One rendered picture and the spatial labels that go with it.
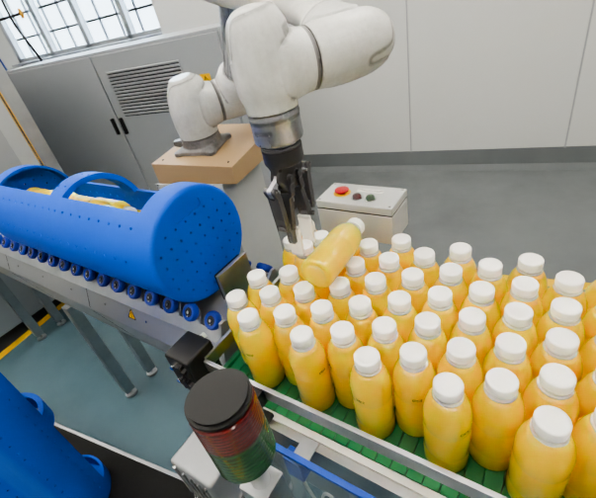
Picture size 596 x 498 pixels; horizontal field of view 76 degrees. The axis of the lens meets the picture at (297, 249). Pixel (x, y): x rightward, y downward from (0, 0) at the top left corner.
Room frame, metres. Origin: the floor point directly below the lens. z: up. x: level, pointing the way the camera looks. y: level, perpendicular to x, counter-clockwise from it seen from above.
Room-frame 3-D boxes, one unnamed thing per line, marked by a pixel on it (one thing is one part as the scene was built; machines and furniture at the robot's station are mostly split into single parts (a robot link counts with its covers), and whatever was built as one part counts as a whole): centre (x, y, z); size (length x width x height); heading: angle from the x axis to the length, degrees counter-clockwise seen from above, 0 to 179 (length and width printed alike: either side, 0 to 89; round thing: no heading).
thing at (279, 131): (0.68, -0.01, 1.35); 0.09 x 0.09 x 0.06
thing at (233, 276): (0.75, 0.16, 0.99); 0.10 x 0.02 x 0.12; 140
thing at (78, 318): (1.37, 1.01, 0.31); 0.06 x 0.06 x 0.63; 50
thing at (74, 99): (3.31, 0.96, 0.72); 2.15 x 0.54 x 1.45; 59
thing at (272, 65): (0.69, -0.03, 1.46); 0.13 x 0.11 x 0.16; 106
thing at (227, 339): (0.70, 0.10, 0.96); 0.40 x 0.01 x 0.03; 140
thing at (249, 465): (0.23, 0.10, 1.18); 0.06 x 0.06 x 0.05
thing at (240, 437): (0.23, 0.10, 1.23); 0.06 x 0.06 x 0.04
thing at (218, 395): (0.23, 0.10, 1.18); 0.06 x 0.06 x 0.16
